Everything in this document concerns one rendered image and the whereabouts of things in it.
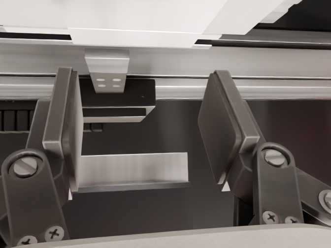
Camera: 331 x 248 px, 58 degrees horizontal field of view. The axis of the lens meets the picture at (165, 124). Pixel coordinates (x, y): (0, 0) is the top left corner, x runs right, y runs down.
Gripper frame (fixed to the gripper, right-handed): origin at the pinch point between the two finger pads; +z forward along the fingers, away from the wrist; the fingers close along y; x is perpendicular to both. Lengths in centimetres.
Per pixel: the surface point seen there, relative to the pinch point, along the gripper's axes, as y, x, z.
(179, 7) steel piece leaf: 2.2, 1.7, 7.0
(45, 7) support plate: -4.8, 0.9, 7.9
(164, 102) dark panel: 11, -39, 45
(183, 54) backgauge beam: 9.5, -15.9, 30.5
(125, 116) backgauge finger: 0.3, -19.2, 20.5
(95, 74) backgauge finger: -2.9, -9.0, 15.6
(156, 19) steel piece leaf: 1.2, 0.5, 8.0
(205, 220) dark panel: 20, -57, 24
